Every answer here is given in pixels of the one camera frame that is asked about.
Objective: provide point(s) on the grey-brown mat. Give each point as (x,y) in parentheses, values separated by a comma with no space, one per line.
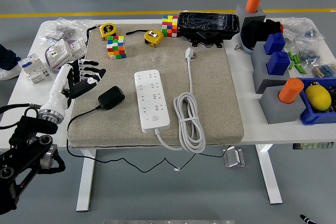
(210,90)

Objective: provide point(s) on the black fabric-covered device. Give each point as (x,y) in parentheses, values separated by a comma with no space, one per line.
(256,31)

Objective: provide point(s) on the yellow tape measure black print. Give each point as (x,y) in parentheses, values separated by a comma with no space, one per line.
(108,31)

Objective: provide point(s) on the table control panel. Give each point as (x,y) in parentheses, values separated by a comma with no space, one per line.
(312,145)

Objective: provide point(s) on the clear bag of screws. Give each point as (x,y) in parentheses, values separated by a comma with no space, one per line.
(63,28)

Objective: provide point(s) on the clear bag coloured connectors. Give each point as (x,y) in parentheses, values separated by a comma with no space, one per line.
(325,70)

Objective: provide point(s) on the white circuit breaker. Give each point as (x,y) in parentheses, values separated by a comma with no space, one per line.
(34,68)

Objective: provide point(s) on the small penguin toy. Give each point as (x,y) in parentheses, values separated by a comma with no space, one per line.
(313,84)

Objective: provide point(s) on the yellow tape measure silver clip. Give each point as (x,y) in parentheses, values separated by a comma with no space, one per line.
(153,37)

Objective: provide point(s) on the clear bag of parts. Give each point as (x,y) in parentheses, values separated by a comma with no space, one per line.
(299,28)

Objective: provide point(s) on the yellow lemon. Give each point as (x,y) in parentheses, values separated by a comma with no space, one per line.
(318,97)

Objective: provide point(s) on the black power adapter plug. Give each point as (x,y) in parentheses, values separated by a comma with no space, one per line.
(111,98)

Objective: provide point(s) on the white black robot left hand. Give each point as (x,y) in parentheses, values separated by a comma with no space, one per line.
(59,85)

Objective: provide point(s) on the clear bag blue parts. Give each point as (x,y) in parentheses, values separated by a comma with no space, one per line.
(309,52)

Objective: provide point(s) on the purple band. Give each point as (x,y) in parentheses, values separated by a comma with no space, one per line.
(53,69)

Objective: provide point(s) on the white table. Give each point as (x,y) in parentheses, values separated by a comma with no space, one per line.
(262,134)

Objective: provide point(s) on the white power strip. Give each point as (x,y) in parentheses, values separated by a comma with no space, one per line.
(152,100)

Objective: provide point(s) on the silver metal bracket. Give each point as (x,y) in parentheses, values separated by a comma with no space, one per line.
(233,157)

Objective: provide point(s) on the blue plastic bin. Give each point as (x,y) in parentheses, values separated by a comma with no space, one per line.
(312,119)

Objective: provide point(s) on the small metal screw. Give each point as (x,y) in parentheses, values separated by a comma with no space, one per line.
(237,47)

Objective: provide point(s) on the green plastic peg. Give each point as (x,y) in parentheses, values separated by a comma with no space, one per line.
(290,56)
(297,58)
(299,68)
(292,65)

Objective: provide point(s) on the person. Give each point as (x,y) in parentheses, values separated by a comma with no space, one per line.
(6,61)

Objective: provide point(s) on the grey block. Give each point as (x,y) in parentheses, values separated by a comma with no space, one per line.
(262,82)
(252,18)
(258,51)
(273,108)

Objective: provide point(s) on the blue block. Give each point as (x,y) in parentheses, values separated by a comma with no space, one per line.
(278,62)
(274,43)

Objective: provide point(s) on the orange cylinder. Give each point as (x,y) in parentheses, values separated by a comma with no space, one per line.
(291,90)
(253,1)

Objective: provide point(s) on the multicolour puzzle cube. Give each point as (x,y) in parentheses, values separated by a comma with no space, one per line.
(170,26)
(116,48)

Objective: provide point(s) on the white wall socket panel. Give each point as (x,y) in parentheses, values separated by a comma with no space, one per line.
(58,52)
(77,48)

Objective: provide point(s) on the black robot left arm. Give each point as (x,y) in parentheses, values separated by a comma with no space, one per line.
(23,161)

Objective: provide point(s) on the black film-wrapped box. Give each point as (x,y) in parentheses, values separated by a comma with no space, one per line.
(208,26)

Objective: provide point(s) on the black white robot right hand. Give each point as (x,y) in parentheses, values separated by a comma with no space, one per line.
(307,220)

